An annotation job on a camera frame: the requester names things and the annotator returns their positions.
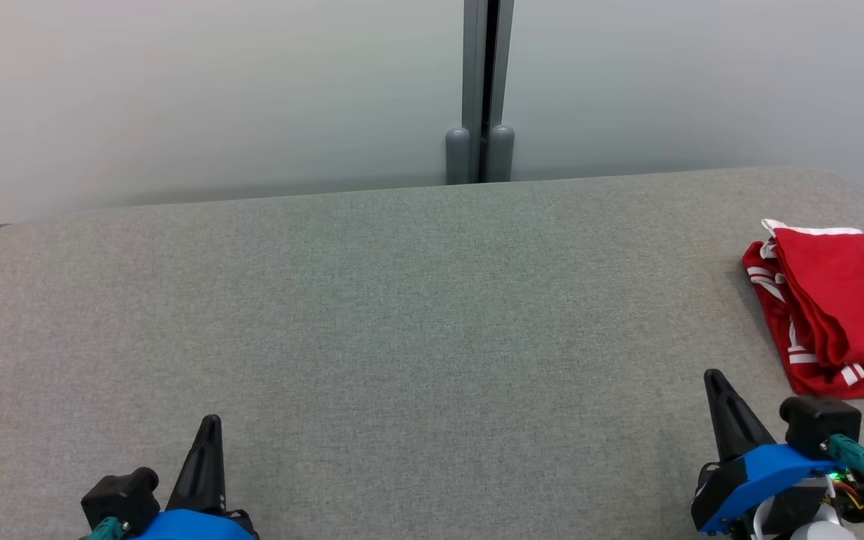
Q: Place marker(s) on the wrist black camera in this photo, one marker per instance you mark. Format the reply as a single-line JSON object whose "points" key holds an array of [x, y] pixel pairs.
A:
{"points": [[121, 495], [818, 424]]}

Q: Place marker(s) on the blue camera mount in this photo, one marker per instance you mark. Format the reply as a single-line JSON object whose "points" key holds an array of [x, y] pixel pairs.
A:
{"points": [[184, 526], [769, 469]]}

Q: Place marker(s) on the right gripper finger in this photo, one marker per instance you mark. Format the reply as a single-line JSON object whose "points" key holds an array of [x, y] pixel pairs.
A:
{"points": [[732, 420]]}

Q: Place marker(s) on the right blue camera mount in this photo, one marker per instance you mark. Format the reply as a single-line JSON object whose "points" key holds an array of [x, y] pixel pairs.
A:
{"points": [[769, 469]]}

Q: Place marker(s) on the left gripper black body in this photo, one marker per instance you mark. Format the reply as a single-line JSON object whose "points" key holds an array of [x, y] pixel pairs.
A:
{"points": [[244, 525]]}

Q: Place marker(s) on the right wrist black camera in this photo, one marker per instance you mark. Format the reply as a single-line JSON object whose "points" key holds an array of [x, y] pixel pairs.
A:
{"points": [[818, 424]]}

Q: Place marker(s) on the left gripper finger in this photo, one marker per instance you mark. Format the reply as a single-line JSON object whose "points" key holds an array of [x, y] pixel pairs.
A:
{"points": [[203, 472]]}

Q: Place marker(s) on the grey metal partition post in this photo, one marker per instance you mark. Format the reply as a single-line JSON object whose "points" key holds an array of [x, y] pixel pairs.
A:
{"points": [[481, 90]]}

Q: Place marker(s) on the red shorts with white trim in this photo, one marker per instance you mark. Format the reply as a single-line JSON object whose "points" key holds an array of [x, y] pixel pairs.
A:
{"points": [[844, 300]]}

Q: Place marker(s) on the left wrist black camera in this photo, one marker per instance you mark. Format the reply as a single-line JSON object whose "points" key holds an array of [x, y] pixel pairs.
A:
{"points": [[121, 495]]}

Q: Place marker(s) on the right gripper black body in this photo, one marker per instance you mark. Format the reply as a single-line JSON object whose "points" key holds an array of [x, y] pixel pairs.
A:
{"points": [[713, 487]]}

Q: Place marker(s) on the left blue camera mount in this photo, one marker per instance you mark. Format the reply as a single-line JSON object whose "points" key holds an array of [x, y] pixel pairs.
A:
{"points": [[184, 526]]}

